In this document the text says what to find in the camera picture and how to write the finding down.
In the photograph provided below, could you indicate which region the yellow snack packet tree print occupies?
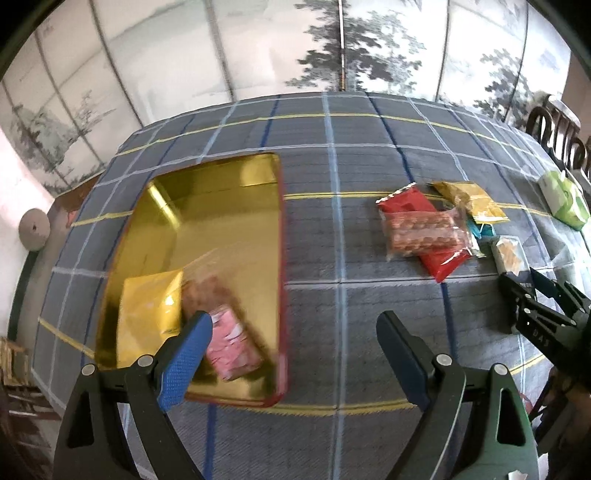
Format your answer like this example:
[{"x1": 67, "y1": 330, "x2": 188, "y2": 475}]
[{"x1": 115, "y1": 271, "x2": 184, "y2": 365}]

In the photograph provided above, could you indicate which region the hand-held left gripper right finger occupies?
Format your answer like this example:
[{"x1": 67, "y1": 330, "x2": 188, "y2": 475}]
[{"x1": 375, "y1": 311, "x2": 539, "y2": 480}]

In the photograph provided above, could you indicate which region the clear packet of coated peanuts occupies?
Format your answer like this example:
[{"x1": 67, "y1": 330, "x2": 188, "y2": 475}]
[{"x1": 379, "y1": 205, "x2": 476, "y2": 259}]

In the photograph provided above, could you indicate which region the red snack packet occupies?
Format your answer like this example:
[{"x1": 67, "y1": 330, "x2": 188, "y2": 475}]
[{"x1": 376, "y1": 184, "x2": 472, "y2": 283}]

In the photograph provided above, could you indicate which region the teal snack packet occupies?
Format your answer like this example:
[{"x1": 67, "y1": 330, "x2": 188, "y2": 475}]
[{"x1": 464, "y1": 217, "x2": 497, "y2": 245}]

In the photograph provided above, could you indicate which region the red tin box gold interior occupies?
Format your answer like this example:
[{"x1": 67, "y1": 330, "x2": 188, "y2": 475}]
[{"x1": 95, "y1": 152, "x2": 289, "y2": 408}]

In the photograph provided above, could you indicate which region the plain yellow snack packet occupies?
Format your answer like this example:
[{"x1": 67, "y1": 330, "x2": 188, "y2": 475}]
[{"x1": 431, "y1": 181, "x2": 509, "y2": 224}]

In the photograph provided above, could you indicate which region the clear packet of twisted crackers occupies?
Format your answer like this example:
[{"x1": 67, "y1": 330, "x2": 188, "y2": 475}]
[{"x1": 178, "y1": 251, "x2": 232, "y2": 324}]

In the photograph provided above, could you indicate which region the grey plaid tablecloth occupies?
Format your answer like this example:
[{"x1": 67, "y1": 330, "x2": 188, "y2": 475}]
[{"x1": 9, "y1": 90, "x2": 591, "y2": 480}]

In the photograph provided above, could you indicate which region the dark wooden chair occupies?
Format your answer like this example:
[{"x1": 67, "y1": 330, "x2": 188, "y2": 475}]
[
  {"x1": 525, "y1": 95, "x2": 583, "y2": 153},
  {"x1": 561, "y1": 134, "x2": 591, "y2": 185}
]

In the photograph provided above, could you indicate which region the light blue white snack packet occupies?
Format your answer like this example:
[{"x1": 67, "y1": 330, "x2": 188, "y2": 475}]
[{"x1": 489, "y1": 234, "x2": 532, "y2": 289}]

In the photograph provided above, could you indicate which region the pink patterned snack packet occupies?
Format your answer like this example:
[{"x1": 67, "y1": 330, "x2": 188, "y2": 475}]
[{"x1": 203, "y1": 310, "x2": 264, "y2": 381}]

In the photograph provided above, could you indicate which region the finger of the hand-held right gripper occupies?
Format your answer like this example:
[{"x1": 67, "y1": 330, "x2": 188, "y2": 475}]
[
  {"x1": 530, "y1": 267, "x2": 591, "y2": 317},
  {"x1": 500, "y1": 273, "x2": 539, "y2": 311}
]

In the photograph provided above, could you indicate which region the round grey disc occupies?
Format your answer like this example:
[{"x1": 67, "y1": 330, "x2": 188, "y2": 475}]
[{"x1": 18, "y1": 208, "x2": 51, "y2": 252}]

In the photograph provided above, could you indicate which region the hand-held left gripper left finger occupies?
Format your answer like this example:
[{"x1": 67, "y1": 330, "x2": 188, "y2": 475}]
[{"x1": 52, "y1": 311, "x2": 214, "y2": 480}]

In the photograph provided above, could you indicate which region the painted folding screen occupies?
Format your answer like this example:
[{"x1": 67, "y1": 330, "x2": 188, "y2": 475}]
[{"x1": 0, "y1": 0, "x2": 573, "y2": 195}]

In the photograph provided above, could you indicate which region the wooden rack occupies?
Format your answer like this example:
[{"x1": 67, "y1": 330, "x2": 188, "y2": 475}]
[{"x1": 0, "y1": 337, "x2": 33, "y2": 388}]

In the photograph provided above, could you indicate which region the green tissue pack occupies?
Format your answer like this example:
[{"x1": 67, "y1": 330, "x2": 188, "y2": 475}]
[{"x1": 538, "y1": 170, "x2": 591, "y2": 229}]

